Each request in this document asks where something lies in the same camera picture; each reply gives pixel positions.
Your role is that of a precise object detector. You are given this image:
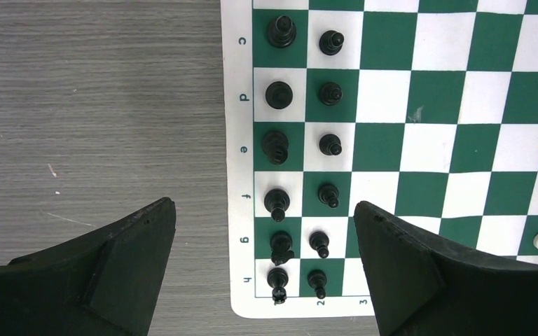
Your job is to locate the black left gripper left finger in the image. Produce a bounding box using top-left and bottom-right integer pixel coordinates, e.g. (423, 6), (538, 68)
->
(0, 197), (177, 335)

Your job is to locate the black chess rook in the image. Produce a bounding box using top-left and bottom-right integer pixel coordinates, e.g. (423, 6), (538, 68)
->
(267, 267), (289, 305)

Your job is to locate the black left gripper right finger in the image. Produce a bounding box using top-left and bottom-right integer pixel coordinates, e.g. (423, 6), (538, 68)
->
(354, 201), (538, 335)

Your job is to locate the black chess bishop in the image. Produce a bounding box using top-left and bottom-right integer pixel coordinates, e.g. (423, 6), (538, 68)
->
(264, 188), (290, 222)
(266, 15), (297, 48)

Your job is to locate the black chess knight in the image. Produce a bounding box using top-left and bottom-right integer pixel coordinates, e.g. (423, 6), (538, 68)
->
(270, 230), (295, 266)

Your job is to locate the black chess pawn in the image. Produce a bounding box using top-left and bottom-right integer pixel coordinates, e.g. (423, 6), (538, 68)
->
(319, 134), (343, 156)
(308, 269), (327, 300)
(319, 30), (345, 56)
(309, 231), (329, 259)
(317, 183), (339, 209)
(318, 82), (343, 106)

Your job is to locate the green white chess board mat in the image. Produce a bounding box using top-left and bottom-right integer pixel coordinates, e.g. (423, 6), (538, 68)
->
(221, 1), (538, 319)

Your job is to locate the black chess queen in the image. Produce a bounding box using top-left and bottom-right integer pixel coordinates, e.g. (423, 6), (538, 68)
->
(265, 81), (293, 109)

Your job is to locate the black chess king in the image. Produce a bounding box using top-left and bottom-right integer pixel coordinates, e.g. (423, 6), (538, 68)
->
(261, 131), (289, 165)

